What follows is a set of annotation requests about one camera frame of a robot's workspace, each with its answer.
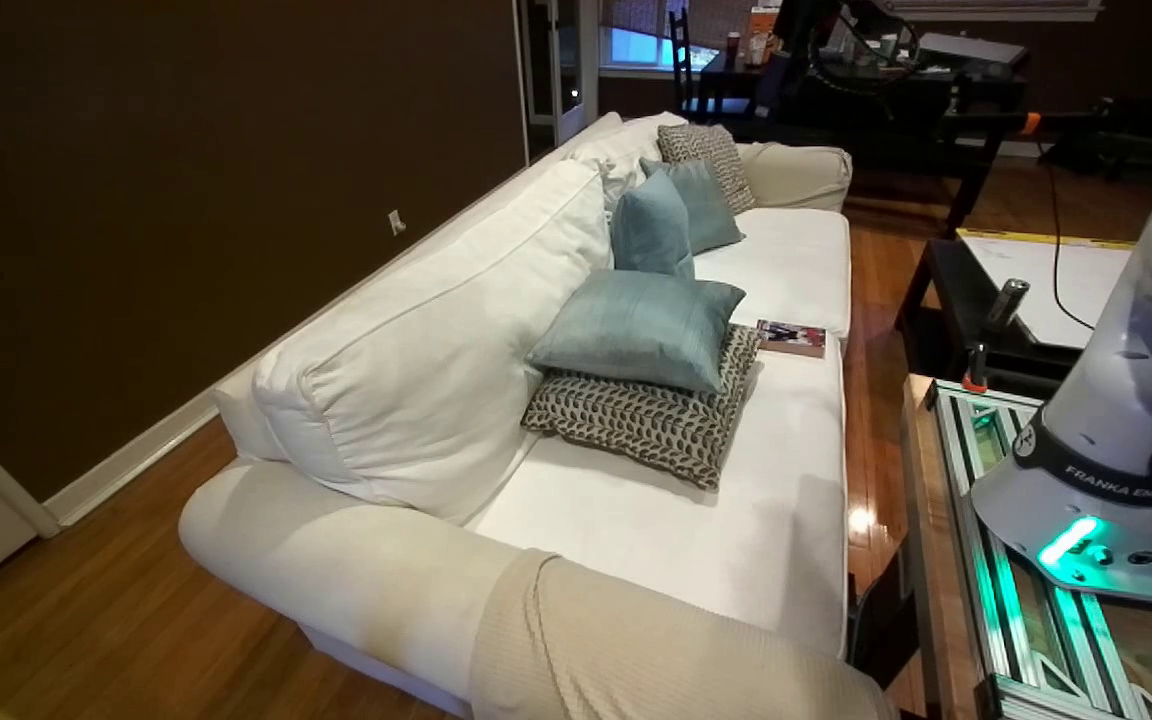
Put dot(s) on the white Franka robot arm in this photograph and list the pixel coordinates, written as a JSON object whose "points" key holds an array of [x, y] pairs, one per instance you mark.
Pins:
{"points": [[1122, 385]]}

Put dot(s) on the large flat teal pillow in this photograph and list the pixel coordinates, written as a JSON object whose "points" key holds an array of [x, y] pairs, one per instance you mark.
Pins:
{"points": [[642, 324]]}

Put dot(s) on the large black white patterned pillow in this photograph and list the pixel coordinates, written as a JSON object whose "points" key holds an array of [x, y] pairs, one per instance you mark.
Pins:
{"points": [[659, 424]]}

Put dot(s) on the large white back cushion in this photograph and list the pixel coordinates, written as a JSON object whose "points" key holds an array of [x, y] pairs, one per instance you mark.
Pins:
{"points": [[430, 362]]}

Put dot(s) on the small upright teal pillow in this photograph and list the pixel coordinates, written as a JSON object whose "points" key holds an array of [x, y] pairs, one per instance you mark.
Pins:
{"points": [[651, 224]]}

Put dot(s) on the white fabric sofa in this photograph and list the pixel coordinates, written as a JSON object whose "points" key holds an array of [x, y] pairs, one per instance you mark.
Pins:
{"points": [[683, 544]]}

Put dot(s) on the small white back cushion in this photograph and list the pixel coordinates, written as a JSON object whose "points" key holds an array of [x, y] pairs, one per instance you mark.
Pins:
{"points": [[629, 146]]}

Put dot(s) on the dark wooden chair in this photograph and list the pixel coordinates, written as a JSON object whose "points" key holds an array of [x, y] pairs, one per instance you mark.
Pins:
{"points": [[696, 83]]}

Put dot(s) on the bright window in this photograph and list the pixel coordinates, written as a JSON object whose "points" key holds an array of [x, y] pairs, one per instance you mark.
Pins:
{"points": [[629, 47]]}

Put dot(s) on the black metal floor stand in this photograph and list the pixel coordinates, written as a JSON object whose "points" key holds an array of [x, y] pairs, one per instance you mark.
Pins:
{"points": [[958, 300]]}

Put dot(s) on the white floor mat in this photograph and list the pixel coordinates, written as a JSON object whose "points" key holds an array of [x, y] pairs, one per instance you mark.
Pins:
{"points": [[1018, 262]]}

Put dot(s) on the white baseboard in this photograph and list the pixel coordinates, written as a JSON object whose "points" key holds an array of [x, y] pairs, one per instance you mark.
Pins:
{"points": [[120, 464]]}

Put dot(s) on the grey flat device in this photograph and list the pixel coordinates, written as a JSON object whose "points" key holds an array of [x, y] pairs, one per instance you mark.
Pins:
{"points": [[969, 51]]}

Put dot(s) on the white door frame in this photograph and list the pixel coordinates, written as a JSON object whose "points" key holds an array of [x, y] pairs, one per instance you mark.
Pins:
{"points": [[585, 66]]}

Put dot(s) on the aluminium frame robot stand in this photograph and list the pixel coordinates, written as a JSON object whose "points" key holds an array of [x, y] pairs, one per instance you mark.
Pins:
{"points": [[1000, 626]]}

